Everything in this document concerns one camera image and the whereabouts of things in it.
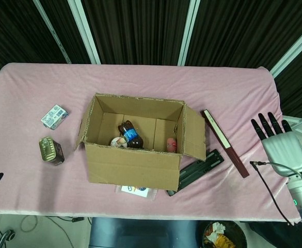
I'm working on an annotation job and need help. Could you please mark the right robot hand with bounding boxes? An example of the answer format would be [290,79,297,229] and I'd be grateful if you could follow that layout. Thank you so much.
[250,112,302,178]

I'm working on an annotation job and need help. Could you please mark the brown cardboard shipping box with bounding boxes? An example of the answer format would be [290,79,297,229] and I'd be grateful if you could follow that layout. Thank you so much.
[74,92,208,192]

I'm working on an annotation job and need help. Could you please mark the dark printed box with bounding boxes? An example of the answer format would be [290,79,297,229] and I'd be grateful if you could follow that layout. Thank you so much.
[39,136,65,166]

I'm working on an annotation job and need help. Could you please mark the slim dark red box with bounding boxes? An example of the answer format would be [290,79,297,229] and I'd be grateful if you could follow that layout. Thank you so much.
[200,109,250,179]

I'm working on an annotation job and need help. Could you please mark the white metal rack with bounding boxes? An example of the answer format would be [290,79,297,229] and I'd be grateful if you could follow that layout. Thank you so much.
[282,115,302,135]

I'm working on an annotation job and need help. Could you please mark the silver caster wheel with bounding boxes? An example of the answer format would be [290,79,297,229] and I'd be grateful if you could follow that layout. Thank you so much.
[0,228,16,248]

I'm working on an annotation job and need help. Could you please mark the black folding laptop stand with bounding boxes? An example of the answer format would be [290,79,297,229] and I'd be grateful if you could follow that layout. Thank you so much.
[166,149,226,197]

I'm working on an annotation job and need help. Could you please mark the small white blue carton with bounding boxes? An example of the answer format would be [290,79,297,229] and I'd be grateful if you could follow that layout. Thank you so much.
[41,104,69,130]

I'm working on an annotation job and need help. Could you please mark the black waste bin with trash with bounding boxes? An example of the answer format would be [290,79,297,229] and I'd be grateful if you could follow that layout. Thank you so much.
[198,220,247,248]

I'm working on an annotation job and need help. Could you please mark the small pink toy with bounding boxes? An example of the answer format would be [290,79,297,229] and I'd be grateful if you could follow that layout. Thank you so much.
[166,137,178,152]

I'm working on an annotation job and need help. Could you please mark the small round printed cup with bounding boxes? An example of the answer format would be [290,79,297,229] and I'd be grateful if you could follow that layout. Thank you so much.
[110,136,128,148]

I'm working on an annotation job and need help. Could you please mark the cola bottle with blue label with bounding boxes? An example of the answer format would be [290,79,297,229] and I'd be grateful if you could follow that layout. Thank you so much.
[118,120,145,149]

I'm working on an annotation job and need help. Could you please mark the packaged white melamine sponge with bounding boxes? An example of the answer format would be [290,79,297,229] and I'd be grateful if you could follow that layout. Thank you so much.
[114,184,158,201]

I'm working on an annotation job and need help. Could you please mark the blue grey robot torso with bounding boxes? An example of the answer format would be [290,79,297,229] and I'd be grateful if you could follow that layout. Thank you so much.
[88,216,202,248]

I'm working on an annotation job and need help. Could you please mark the pink fleece table cloth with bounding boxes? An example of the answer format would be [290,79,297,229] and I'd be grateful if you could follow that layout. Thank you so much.
[0,63,302,225]

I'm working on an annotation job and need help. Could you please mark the black pleated curtain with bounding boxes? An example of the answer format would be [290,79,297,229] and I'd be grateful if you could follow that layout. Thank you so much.
[0,0,302,119]

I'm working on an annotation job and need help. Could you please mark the white frame post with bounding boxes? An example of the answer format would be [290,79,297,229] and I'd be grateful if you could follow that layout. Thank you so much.
[177,0,201,67]
[270,24,302,78]
[33,0,72,65]
[67,0,101,65]

